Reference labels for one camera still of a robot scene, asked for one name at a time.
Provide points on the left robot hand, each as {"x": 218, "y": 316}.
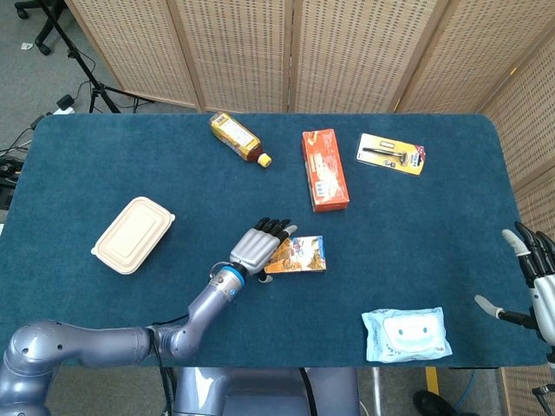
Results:
{"x": 253, "y": 249}

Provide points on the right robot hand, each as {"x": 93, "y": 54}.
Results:
{"x": 542, "y": 299}

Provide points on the colourful printed snack packet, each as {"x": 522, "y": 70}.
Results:
{"x": 303, "y": 255}

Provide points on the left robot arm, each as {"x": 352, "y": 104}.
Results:
{"x": 86, "y": 340}

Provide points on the orange rectangular carton box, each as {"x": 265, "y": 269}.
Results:
{"x": 325, "y": 173}

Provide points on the cream lidded food container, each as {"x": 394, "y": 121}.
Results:
{"x": 130, "y": 236}

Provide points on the blue table cloth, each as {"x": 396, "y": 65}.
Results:
{"x": 173, "y": 173}

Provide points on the yellow-capped tea bottle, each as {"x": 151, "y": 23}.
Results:
{"x": 236, "y": 138}

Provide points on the light blue wet wipes pack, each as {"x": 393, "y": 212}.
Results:
{"x": 405, "y": 336}

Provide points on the grey robot torso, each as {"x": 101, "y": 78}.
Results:
{"x": 260, "y": 394}

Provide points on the razor in yellow blister pack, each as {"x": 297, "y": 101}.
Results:
{"x": 390, "y": 154}

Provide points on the woven wooden folding screen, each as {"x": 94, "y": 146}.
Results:
{"x": 347, "y": 52}

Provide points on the black tripod stand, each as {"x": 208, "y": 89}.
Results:
{"x": 98, "y": 89}

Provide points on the white power strip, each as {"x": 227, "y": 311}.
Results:
{"x": 64, "y": 111}

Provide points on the black office chair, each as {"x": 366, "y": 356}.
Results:
{"x": 43, "y": 37}

